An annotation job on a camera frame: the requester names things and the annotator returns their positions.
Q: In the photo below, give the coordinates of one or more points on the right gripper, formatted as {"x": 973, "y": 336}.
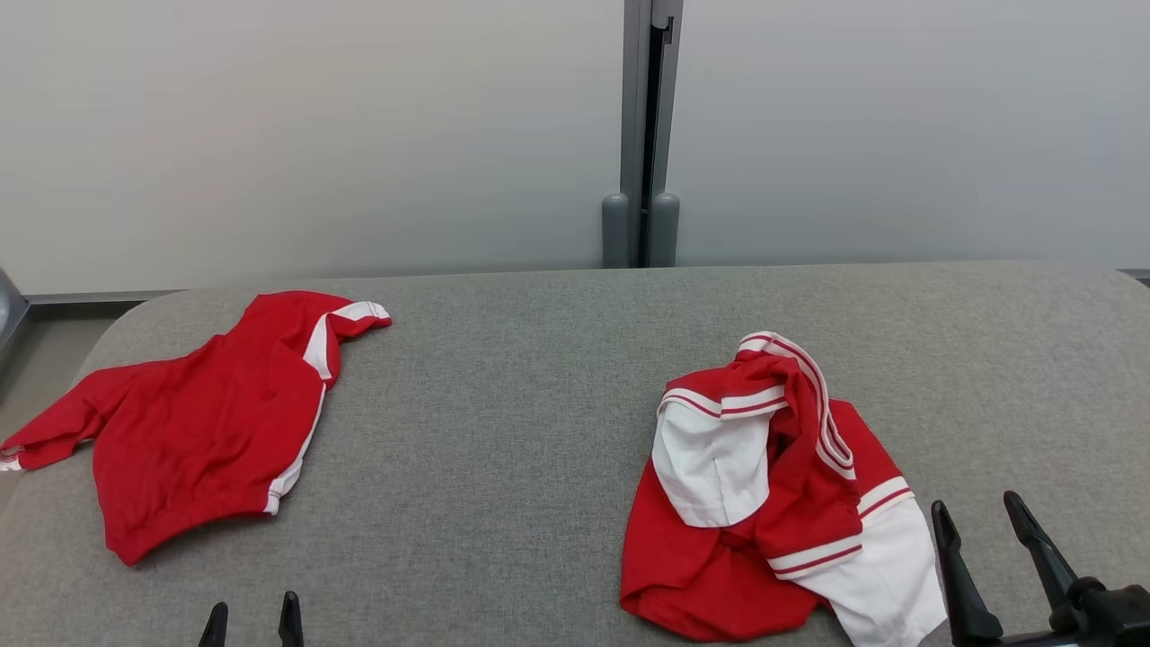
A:
{"x": 1110, "y": 620}

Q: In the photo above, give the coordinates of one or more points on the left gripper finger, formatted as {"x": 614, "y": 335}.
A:
{"x": 290, "y": 624}
{"x": 214, "y": 629}

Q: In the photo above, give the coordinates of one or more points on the red shorts with white stripe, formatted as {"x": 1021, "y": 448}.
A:
{"x": 189, "y": 422}

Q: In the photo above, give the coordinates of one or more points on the red and white basketball jersey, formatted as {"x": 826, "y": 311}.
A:
{"x": 791, "y": 503}

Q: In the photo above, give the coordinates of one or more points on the grey fabric sofa cushion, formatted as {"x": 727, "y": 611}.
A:
{"x": 503, "y": 431}

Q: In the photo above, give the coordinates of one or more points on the grey metal partition post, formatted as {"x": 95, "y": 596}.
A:
{"x": 633, "y": 108}

